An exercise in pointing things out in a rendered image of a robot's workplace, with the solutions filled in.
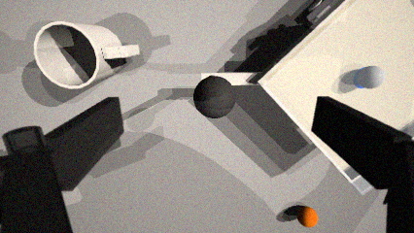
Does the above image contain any orange ball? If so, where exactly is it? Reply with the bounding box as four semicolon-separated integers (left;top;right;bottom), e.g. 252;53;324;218
296;206;318;227

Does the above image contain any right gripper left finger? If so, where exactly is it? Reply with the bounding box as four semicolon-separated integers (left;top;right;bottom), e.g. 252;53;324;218
0;97;124;233

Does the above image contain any white mug with handle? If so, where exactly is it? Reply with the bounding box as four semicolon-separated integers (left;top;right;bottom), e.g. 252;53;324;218
33;21;140;89

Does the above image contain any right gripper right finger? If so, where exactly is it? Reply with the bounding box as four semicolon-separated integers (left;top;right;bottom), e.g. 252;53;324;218
311;96;414;233

